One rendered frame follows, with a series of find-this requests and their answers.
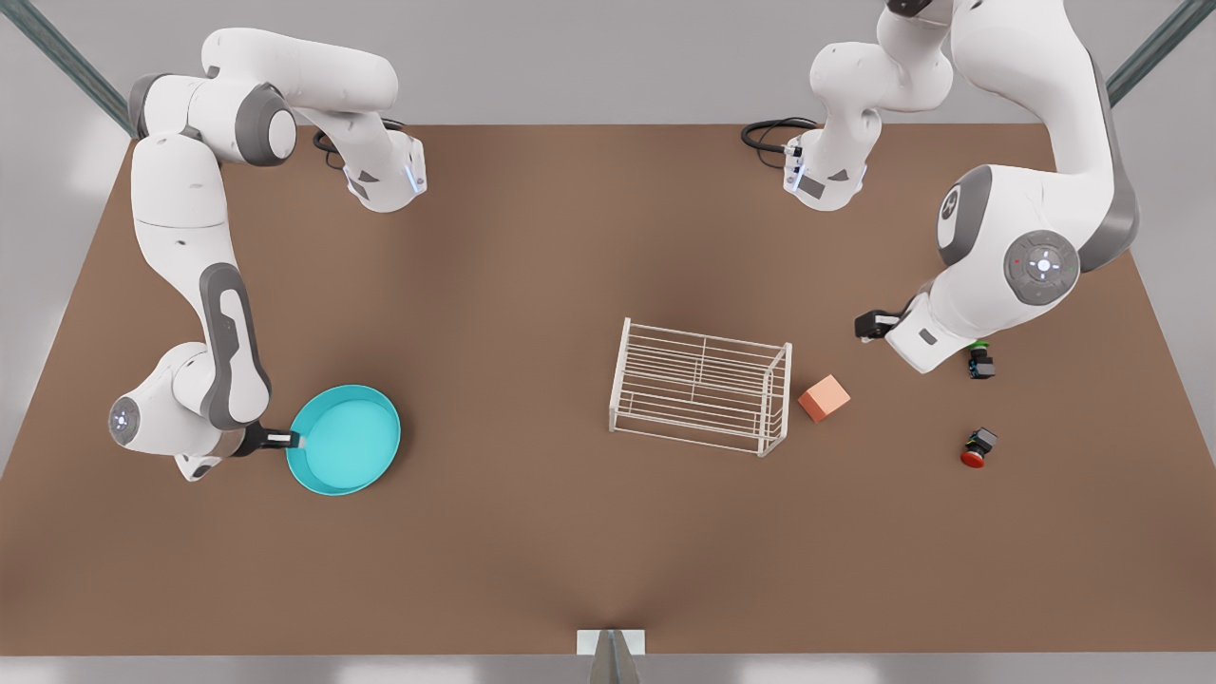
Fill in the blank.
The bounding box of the black cable loop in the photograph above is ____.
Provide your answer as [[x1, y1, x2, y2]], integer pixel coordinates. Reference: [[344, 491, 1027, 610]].
[[313, 118, 408, 171], [741, 118, 820, 173]]

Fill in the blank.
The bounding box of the silver frame post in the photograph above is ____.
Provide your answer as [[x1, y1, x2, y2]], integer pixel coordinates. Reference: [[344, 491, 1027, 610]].
[[1106, 0, 1216, 106], [0, 0, 140, 140], [577, 629, 646, 684]]

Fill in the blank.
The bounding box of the white wire shelf rack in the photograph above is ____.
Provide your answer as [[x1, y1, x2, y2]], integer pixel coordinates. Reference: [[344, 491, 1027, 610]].
[[609, 317, 793, 458]]

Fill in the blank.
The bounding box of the cyan round plate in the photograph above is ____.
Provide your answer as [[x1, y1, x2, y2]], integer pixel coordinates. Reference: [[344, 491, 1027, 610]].
[[286, 385, 402, 497]]

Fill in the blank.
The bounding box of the salmon pink cube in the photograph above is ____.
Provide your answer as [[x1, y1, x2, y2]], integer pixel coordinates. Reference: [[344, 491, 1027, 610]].
[[797, 374, 851, 423]]

